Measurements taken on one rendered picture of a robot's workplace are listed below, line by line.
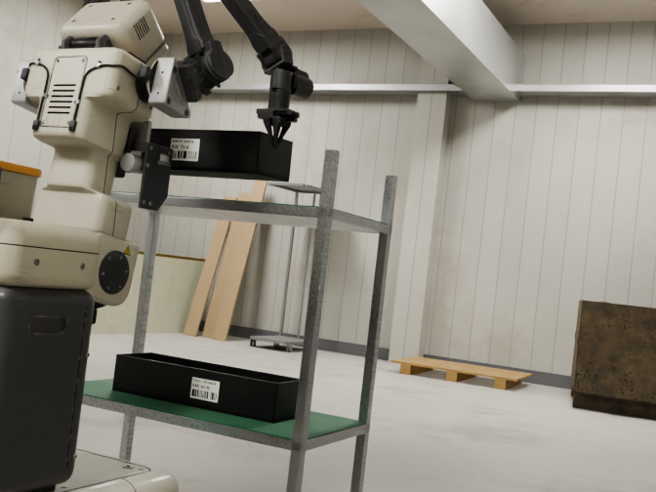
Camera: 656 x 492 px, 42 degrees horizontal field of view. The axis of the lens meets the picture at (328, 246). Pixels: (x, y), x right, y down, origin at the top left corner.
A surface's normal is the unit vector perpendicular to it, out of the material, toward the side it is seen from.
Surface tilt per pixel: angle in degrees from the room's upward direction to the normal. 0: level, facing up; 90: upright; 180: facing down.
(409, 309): 90
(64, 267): 90
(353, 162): 90
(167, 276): 90
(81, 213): 82
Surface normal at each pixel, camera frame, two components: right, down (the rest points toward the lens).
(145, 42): 0.88, 0.08
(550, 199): -0.43, -0.08
